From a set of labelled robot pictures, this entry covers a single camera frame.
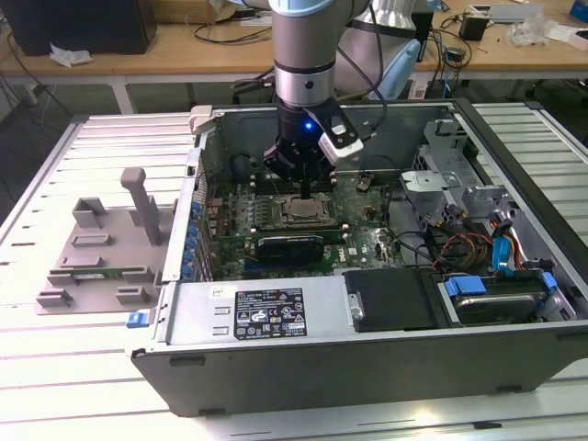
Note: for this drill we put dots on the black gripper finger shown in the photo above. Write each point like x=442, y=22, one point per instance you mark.
x=280, y=163
x=324, y=172

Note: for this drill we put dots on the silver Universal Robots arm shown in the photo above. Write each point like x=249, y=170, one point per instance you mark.
x=303, y=46

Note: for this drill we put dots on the CPU socket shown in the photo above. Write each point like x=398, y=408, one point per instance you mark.
x=279, y=219

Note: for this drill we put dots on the black RAM slot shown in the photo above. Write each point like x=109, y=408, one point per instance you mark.
x=289, y=190
x=289, y=187
x=333, y=234
x=275, y=227

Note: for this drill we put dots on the dark battery holder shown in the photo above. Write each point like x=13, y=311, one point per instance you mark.
x=364, y=184

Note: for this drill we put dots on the green motherboard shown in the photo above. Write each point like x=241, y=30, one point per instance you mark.
x=363, y=239

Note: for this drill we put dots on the black graphics card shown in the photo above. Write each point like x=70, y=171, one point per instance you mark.
x=289, y=250

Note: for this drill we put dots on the light grey case latch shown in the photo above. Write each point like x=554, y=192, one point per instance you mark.
x=201, y=118

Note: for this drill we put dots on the blue expansion slot clip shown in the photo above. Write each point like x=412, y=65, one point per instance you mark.
x=192, y=239
x=197, y=212
x=187, y=268

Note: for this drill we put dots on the silver metal drive cage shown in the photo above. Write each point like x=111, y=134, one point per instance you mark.
x=427, y=181

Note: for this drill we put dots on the white power adapter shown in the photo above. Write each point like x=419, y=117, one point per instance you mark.
x=418, y=89

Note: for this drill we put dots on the small white sticker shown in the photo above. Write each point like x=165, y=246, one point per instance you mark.
x=219, y=292

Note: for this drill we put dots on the black drive cover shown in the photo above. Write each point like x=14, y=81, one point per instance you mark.
x=395, y=298

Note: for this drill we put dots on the black power supply label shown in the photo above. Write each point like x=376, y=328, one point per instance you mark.
x=268, y=312

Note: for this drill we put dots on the cardboard box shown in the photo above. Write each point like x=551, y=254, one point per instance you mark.
x=184, y=11

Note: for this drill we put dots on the black box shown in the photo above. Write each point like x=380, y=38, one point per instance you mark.
x=427, y=27

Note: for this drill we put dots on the long wooden desk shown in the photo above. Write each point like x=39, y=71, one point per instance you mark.
x=138, y=62

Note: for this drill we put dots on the small black adapter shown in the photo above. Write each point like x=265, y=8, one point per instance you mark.
x=455, y=55

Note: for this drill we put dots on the silver power supply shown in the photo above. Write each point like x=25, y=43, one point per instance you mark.
x=193, y=317

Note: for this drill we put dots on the grey parts rack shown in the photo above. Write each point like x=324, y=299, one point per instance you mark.
x=115, y=229

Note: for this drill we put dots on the blue item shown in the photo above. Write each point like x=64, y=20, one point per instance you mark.
x=581, y=8
x=440, y=4

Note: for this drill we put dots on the open black PC case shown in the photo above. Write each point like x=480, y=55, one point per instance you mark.
x=321, y=376

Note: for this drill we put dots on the small brown black cube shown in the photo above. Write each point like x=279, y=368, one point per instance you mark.
x=473, y=26

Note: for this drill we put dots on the blue case latch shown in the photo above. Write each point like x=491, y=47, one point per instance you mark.
x=137, y=320

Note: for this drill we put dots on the green RAM stick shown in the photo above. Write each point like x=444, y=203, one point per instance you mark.
x=96, y=274

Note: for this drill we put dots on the hard disk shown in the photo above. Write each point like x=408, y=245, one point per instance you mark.
x=496, y=308

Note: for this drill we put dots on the black computer tower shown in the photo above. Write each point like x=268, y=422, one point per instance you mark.
x=92, y=23

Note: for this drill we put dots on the crumpled white paper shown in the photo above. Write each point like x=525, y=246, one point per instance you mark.
x=69, y=56

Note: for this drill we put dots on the clear plastic bags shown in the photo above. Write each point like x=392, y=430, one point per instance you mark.
x=528, y=32

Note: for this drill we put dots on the silver tray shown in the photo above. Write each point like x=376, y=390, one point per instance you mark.
x=514, y=14

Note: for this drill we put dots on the small blue clip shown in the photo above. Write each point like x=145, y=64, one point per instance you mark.
x=549, y=280

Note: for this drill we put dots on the white paper box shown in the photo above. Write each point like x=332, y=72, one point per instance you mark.
x=569, y=37

